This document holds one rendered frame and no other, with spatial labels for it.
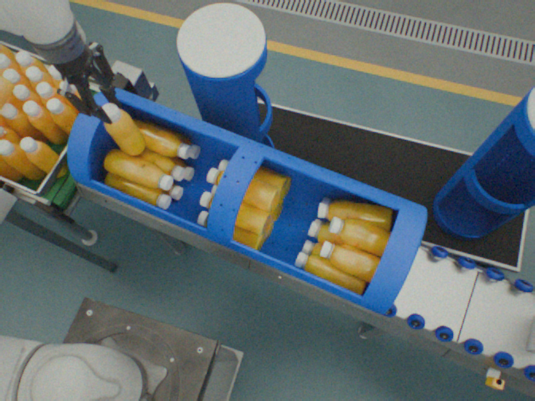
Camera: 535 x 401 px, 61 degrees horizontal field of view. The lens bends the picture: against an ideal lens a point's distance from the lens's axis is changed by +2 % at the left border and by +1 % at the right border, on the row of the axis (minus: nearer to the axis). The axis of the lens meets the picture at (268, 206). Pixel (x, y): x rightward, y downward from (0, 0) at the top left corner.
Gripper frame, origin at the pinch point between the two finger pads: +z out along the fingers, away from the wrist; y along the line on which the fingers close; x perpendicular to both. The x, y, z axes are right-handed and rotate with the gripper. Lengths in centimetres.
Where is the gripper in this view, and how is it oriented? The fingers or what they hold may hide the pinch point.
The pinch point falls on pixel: (106, 105)
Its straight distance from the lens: 111.3
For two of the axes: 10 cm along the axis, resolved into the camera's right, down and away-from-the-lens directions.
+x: -9.1, -3.8, 1.7
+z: 0.4, 3.3, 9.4
